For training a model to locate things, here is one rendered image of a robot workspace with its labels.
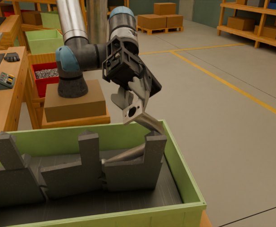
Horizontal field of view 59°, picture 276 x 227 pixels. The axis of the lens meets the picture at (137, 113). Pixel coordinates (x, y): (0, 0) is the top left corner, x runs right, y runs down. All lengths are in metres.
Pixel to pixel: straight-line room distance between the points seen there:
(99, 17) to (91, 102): 0.38
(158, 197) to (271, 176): 1.66
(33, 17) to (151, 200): 4.21
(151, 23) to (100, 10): 6.21
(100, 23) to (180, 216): 0.81
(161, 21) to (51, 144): 6.70
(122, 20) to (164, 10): 7.22
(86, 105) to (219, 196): 1.29
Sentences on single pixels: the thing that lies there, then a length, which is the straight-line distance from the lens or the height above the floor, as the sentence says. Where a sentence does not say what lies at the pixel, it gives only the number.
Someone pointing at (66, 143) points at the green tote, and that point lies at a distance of 0.97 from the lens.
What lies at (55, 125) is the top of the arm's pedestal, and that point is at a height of 0.84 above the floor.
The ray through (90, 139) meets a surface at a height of 1.13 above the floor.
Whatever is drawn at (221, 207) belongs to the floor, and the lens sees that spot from 1.97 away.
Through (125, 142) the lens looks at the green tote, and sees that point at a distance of 0.97.
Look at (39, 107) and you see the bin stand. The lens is 1.63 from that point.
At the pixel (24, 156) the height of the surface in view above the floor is 1.02.
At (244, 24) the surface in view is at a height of 0.41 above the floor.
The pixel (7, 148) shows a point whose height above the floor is 1.12.
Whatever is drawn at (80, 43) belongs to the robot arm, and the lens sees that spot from 0.77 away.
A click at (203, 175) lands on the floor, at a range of 2.17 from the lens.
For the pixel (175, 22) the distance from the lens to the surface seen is 7.72.
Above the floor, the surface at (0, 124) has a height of 0.90.
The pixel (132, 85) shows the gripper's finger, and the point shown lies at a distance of 0.52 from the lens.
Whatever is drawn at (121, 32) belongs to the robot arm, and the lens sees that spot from 0.66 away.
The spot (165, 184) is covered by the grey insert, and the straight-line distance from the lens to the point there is 0.84.
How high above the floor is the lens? 1.45
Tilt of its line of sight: 29 degrees down
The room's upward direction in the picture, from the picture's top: straight up
